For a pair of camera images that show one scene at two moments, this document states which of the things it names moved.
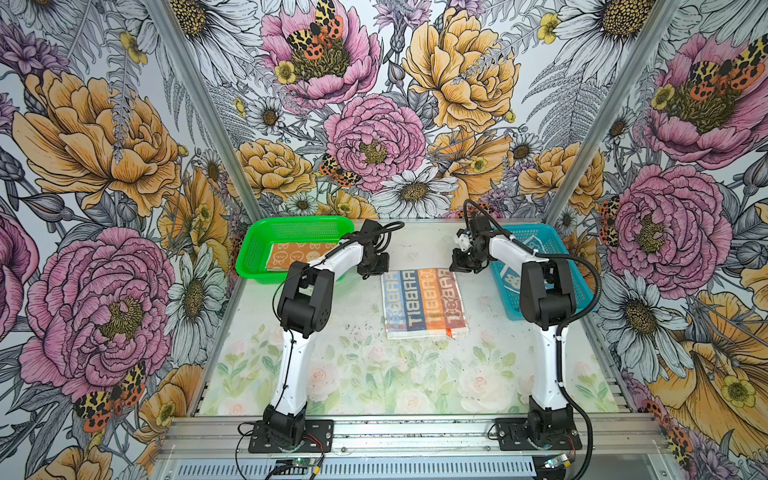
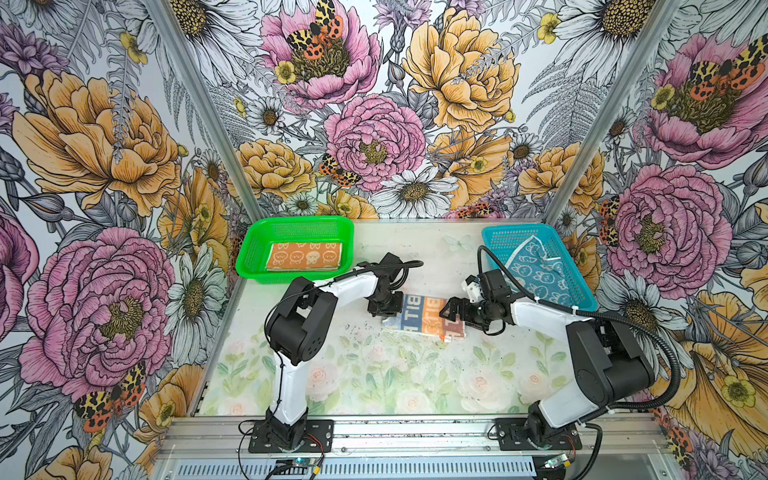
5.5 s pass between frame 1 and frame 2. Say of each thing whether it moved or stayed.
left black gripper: moved
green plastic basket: stayed
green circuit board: stayed
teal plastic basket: stayed
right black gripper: moved
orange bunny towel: stayed
